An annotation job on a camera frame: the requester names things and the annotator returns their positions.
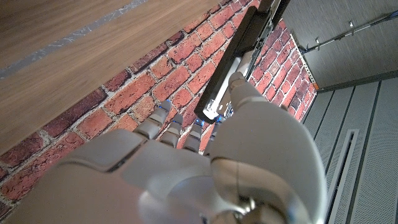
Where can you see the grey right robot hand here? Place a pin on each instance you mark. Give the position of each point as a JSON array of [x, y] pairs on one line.
[[186, 186]]

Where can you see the red brick printed backdrop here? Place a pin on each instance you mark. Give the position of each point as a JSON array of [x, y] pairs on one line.
[[140, 90]]

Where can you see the long ceiling vent slot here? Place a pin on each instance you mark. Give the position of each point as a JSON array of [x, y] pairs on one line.
[[345, 174]]

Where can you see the metal ceiling pipe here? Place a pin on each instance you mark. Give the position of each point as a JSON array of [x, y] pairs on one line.
[[351, 30]]

